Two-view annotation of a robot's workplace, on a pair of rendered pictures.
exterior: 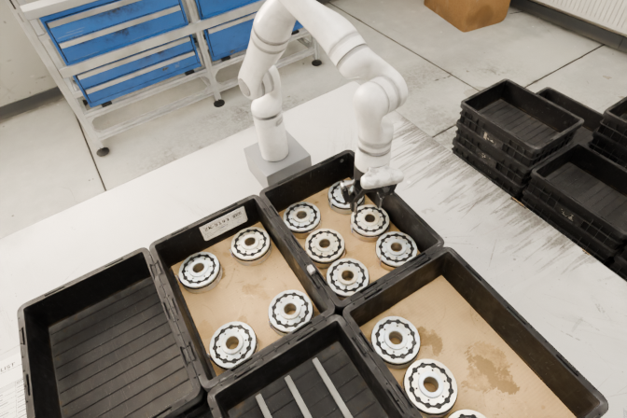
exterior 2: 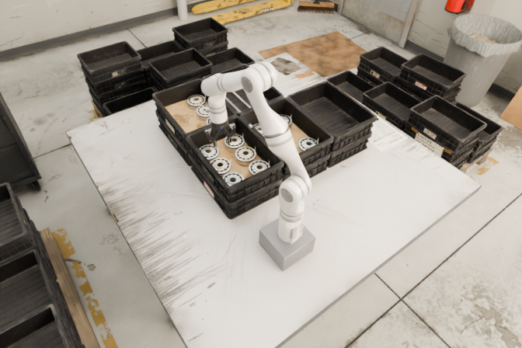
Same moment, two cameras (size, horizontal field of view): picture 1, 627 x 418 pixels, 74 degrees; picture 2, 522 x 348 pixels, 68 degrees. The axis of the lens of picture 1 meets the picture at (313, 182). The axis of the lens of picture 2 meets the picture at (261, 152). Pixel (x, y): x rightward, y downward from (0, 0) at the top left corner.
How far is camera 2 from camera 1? 198 cm
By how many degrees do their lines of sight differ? 89
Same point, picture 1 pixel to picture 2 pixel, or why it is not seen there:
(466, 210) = (152, 213)
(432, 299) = not seen: hidden behind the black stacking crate
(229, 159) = (334, 262)
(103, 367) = (335, 120)
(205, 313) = (299, 134)
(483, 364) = (182, 120)
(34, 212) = not seen: outside the picture
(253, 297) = not seen: hidden behind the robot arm
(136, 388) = (317, 115)
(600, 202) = (12, 306)
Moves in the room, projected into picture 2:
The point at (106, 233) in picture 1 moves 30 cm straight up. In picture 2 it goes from (393, 200) to (412, 157)
